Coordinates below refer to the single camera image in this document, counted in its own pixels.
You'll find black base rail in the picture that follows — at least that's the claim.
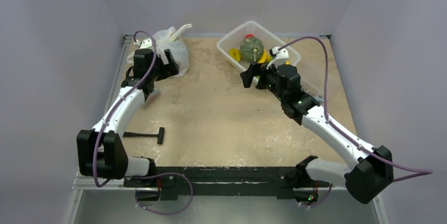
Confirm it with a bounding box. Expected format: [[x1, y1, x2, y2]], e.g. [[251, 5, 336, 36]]
[[124, 167, 329, 203]]

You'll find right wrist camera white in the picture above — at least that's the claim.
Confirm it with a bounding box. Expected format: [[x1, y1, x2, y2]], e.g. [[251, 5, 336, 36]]
[[267, 46, 289, 69]]

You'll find green fake pumpkin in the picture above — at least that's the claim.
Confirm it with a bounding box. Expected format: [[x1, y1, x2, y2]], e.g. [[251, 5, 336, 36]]
[[239, 37, 265, 62]]

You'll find clear plastic screw box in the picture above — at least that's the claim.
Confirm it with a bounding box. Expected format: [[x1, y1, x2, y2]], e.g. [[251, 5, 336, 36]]
[[297, 61, 342, 104]]

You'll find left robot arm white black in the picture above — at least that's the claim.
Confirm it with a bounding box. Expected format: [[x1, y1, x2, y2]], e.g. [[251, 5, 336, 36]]
[[76, 48, 179, 187]]

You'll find white plastic bag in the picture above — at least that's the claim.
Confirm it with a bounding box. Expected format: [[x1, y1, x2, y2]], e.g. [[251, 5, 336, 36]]
[[127, 24, 192, 77]]

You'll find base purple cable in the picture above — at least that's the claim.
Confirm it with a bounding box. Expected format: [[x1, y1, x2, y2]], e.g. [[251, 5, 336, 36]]
[[134, 172, 194, 216]]

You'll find yellow fake fruit slice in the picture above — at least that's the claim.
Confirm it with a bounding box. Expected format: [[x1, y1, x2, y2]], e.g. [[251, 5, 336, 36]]
[[228, 48, 241, 62]]

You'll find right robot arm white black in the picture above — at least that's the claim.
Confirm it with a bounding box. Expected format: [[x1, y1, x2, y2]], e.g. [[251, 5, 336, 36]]
[[240, 63, 394, 204]]

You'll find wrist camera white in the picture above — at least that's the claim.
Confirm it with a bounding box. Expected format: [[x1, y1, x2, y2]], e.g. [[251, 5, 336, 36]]
[[139, 38, 153, 50], [267, 46, 289, 69]]

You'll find yellow fake banana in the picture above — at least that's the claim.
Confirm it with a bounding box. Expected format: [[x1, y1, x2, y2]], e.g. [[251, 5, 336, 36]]
[[258, 50, 269, 63]]

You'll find white plastic basket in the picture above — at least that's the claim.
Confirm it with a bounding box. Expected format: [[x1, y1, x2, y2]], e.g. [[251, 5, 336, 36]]
[[217, 21, 285, 72]]

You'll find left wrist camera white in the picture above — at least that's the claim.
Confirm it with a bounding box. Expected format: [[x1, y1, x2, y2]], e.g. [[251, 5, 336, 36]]
[[139, 38, 153, 50]]

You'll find black T-handle tool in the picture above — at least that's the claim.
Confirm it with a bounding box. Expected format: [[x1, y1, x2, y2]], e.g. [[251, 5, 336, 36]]
[[123, 127, 165, 145]]

